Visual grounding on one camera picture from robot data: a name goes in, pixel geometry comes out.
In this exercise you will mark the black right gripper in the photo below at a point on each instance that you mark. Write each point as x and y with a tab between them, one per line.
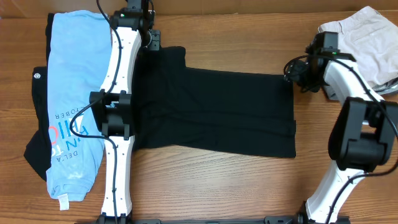
292	73

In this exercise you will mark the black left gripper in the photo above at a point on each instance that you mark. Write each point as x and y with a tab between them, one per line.
155	43

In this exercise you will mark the black t-shirt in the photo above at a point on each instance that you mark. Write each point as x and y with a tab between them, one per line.
243	113

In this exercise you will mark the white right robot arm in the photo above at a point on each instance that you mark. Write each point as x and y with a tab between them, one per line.
362	137

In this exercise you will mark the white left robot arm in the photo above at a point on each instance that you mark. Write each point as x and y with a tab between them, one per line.
131	30

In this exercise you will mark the folded beige shorts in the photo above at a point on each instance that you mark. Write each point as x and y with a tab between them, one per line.
372	40

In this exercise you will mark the light blue printed t-shirt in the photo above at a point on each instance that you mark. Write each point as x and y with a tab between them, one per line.
80	48

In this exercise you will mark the folded grey garment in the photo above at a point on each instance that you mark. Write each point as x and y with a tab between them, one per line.
388	88

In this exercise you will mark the brown cardboard back panel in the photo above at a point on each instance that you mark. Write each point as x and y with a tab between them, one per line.
40	8

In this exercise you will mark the black garment under blue shirt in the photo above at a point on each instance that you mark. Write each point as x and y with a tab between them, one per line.
38	149

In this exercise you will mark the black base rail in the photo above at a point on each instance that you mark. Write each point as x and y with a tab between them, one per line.
266	220

